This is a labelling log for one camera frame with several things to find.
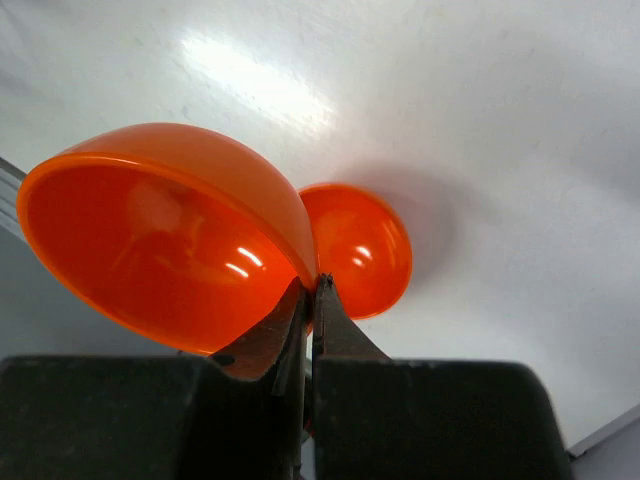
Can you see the plain orange bowl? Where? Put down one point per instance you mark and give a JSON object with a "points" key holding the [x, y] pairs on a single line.
{"points": [[181, 234], [362, 243]]}

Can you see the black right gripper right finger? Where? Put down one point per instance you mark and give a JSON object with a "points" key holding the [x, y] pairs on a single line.
{"points": [[379, 418]]}

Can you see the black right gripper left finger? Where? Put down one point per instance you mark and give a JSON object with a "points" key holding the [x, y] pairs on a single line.
{"points": [[237, 414]]}

